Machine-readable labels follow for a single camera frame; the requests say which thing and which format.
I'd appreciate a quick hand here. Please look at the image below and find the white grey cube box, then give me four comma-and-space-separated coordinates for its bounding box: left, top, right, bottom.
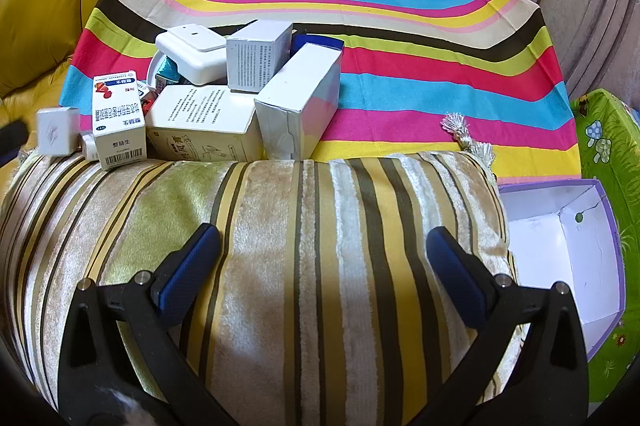
226, 20, 294, 94

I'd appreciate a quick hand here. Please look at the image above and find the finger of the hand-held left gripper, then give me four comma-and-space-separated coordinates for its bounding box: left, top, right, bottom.
0, 120, 29, 167

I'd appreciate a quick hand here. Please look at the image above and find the silver cushion tassel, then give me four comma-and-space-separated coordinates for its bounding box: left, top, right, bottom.
440, 112, 498, 171

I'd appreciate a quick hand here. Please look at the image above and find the colourful striped cloth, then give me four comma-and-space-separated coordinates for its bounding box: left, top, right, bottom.
59, 0, 583, 187

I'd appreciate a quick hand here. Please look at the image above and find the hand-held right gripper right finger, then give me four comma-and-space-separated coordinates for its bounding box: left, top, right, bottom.
400, 226, 591, 426

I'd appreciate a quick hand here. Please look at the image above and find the striped velvet cushion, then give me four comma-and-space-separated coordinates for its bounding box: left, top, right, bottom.
0, 151, 521, 426

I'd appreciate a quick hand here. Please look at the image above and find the cream box with text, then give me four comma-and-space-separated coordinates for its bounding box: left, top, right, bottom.
145, 84, 265, 163

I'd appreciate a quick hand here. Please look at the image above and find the purple white cardboard box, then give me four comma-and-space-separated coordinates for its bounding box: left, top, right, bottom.
497, 178, 628, 362

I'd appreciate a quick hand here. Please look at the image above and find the yellow leather sofa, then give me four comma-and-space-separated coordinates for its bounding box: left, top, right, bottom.
0, 0, 146, 187

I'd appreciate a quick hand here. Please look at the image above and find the green cartoon mat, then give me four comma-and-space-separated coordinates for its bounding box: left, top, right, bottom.
570, 88, 640, 407

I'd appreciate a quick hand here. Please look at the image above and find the teal toothpaste box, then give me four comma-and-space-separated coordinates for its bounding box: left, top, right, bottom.
147, 50, 183, 94

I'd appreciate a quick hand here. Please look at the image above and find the red blue white medicine box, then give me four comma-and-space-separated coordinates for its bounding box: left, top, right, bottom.
91, 70, 148, 171

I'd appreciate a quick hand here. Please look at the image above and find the white rounded device box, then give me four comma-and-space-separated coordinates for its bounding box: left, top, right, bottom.
154, 24, 228, 86

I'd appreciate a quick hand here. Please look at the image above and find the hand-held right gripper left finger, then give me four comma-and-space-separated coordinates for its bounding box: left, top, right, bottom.
57, 222, 241, 426

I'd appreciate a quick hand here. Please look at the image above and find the dark printed box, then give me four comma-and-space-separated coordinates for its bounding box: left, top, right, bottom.
291, 33, 344, 55

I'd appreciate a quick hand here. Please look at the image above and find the small white patterned box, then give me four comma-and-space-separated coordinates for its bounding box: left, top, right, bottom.
36, 106, 82, 157

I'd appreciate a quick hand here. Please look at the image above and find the tall plain white box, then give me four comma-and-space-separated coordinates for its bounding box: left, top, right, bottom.
254, 43, 343, 161

